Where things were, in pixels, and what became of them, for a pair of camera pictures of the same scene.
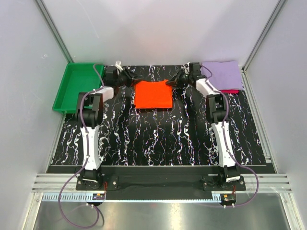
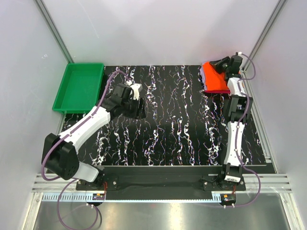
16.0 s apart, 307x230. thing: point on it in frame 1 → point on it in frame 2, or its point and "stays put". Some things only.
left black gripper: (129, 76) → (138, 113)
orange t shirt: (157, 94) → (213, 80)
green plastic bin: (78, 77) stays put
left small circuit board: (98, 196) stays put
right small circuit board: (228, 197) stays put
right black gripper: (174, 81) → (216, 64)
